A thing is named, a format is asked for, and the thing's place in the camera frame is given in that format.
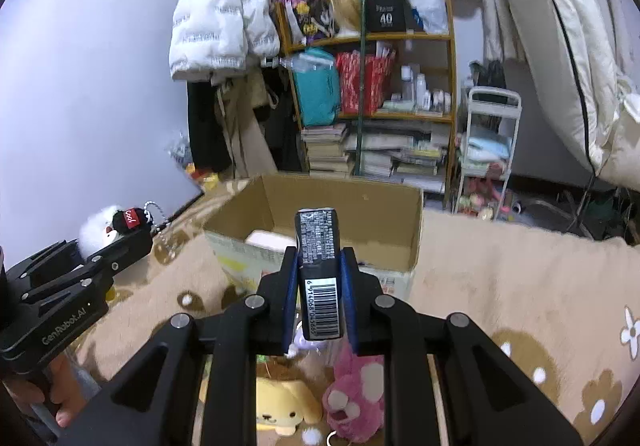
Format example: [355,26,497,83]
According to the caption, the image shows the white fluffy black plush keychain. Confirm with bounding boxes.
[78,201,169,259]

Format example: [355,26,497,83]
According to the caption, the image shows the yellow dog plush toy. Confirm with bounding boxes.
[256,362,323,436]

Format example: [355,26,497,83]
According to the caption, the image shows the pink rabbit plush toy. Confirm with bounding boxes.
[322,341,384,444]

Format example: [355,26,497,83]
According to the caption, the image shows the black barcode package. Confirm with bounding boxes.
[295,207,342,342]

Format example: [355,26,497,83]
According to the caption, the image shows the person's left hand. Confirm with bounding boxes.
[3,354,86,428]

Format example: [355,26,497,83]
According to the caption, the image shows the black hanging garment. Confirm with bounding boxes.
[186,82,231,173]

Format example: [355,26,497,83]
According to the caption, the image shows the beige hanging trousers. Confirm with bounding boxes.
[216,70,277,178]

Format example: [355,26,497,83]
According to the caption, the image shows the cardboard box printed front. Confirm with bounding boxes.
[203,174,423,299]

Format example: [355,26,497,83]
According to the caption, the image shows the white puffer jacket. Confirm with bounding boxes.
[168,0,280,84]

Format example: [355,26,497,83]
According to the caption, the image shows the teal bag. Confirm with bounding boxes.
[290,48,340,127]

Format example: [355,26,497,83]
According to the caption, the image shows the stack of books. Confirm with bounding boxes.
[302,117,450,195]

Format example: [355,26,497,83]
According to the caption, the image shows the white rolling cart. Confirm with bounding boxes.
[454,86,523,221]

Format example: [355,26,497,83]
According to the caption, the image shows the wooden bookshelf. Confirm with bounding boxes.
[276,0,457,202]

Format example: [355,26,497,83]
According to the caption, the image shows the red patterned gift bag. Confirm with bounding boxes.
[336,50,396,115]

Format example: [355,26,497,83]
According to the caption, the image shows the anime print bag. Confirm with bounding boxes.
[281,0,340,45]

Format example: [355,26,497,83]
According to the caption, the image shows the blonde wig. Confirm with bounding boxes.
[330,0,361,33]

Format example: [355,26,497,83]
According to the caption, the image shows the green pole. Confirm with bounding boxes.
[354,0,367,176]

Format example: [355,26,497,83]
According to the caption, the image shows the black box with 40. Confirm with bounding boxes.
[364,0,406,33]

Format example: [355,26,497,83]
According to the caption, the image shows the cream duvet with black zipper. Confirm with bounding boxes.
[506,0,639,190]

